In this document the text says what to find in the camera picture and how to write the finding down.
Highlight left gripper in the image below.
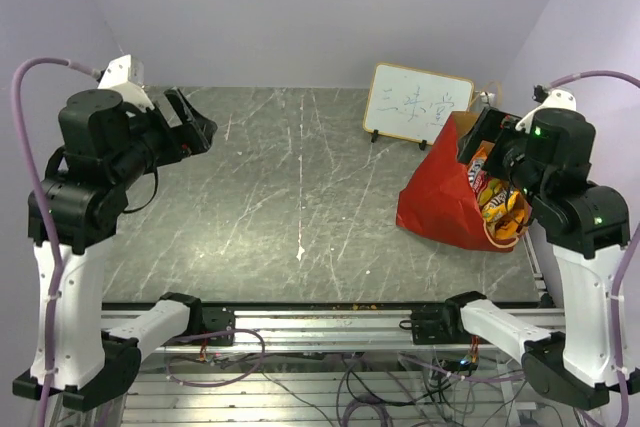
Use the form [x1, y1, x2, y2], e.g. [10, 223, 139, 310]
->
[112, 85, 217, 186]

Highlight yellow m&m's packet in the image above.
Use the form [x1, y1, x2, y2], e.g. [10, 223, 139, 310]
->
[477, 178, 528, 242]

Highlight red paper bag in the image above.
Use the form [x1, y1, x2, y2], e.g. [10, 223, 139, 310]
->
[396, 111, 528, 252]

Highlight orange lay's chip bag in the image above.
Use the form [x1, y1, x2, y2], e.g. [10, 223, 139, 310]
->
[467, 146, 492, 195]

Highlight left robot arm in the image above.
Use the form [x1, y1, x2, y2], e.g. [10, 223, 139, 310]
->
[13, 88, 217, 412]

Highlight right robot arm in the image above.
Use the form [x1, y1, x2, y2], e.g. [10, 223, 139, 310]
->
[396, 108, 639, 410]

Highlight small whiteboard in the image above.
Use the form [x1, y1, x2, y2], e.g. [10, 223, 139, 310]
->
[363, 63, 474, 149]

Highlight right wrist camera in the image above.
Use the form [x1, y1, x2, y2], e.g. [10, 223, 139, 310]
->
[515, 85, 577, 133]

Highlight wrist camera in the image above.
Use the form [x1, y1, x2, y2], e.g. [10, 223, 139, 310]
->
[98, 55, 153, 110]
[515, 85, 577, 133]

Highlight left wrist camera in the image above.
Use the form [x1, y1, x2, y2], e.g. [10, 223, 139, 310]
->
[98, 55, 153, 110]

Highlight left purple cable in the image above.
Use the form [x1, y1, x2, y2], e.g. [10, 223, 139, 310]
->
[10, 57, 104, 427]

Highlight aluminium frame rail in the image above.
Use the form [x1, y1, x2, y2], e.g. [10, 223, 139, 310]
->
[101, 308, 565, 355]

